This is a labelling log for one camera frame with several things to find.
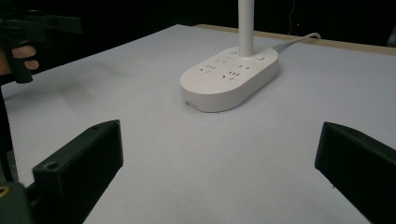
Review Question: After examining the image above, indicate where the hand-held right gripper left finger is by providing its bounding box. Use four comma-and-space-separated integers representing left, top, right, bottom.
32, 119, 124, 224

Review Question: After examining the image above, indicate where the white power cable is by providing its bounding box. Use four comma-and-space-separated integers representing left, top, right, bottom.
271, 32, 322, 51

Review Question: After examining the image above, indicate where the black metal stand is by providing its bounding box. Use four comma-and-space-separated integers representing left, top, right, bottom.
0, 87, 15, 183

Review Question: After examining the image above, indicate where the white desk lamp with sockets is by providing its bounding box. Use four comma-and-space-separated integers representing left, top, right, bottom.
179, 0, 279, 114

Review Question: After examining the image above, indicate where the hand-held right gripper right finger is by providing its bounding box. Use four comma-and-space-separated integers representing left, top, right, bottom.
314, 121, 396, 224

